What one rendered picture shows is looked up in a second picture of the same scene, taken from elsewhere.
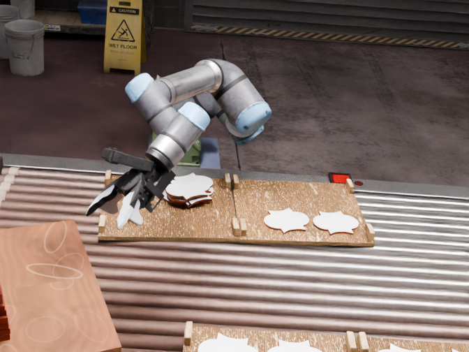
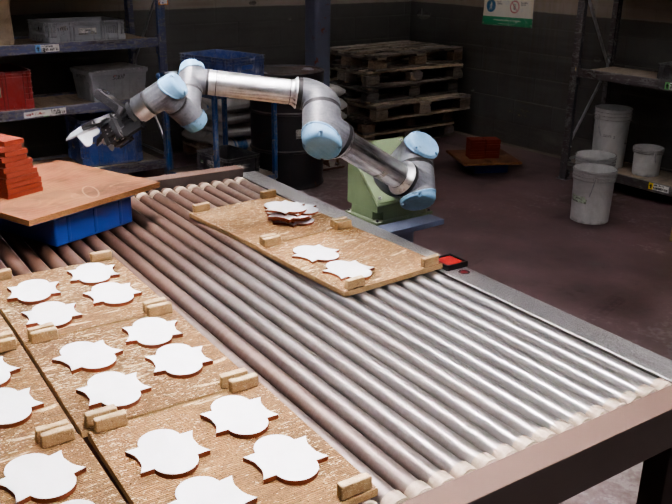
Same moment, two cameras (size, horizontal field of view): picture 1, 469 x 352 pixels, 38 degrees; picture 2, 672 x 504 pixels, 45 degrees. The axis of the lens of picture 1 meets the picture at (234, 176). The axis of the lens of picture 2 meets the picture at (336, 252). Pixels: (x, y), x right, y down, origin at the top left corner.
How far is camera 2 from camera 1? 2.21 m
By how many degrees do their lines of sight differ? 54
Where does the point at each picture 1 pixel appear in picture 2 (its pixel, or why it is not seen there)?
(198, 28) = not seen: outside the picture
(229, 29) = not seen: outside the picture
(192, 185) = (290, 206)
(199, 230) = (248, 234)
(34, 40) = (596, 185)
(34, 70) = (590, 218)
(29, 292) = (60, 192)
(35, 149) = (492, 272)
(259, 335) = (131, 279)
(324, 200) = (384, 260)
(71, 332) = (30, 208)
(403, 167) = not seen: outside the picture
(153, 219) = (238, 219)
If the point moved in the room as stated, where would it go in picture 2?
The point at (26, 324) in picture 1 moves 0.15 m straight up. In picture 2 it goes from (27, 199) to (21, 150)
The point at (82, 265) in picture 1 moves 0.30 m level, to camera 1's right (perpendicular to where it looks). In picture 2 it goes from (106, 194) to (136, 222)
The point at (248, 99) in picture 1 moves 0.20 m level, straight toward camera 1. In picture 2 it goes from (310, 117) to (247, 123)
